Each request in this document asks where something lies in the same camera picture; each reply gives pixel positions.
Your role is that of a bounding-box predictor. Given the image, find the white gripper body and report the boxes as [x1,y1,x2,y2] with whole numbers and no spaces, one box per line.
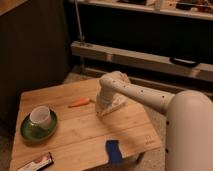
[94,87,129,116]

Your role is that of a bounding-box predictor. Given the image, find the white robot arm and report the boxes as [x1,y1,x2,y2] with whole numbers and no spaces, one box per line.
[96,71,213,171]

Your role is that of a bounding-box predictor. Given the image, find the orange carrot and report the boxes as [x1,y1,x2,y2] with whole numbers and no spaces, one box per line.
[68,98,95,108]

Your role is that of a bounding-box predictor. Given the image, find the wooden table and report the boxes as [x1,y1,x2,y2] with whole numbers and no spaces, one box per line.
[10,79,161,171]

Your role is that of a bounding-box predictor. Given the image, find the blue tape piece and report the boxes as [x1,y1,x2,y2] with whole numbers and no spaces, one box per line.
[105,140,123,164]

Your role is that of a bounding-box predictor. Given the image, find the white cup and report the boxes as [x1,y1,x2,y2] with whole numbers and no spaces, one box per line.
[29,106,51,129]

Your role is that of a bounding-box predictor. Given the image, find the green plate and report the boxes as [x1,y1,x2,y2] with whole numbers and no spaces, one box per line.
[20,111,58,143]

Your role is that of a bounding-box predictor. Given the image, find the metal shelf rack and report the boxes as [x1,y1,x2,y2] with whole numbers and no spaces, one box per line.
[65,0,213,91]

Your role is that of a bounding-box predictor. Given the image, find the red and white box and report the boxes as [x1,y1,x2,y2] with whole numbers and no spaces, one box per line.
[17,152,54,171]

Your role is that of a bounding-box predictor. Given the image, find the black handle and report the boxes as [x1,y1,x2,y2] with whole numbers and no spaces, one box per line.
[169,57,200,68]

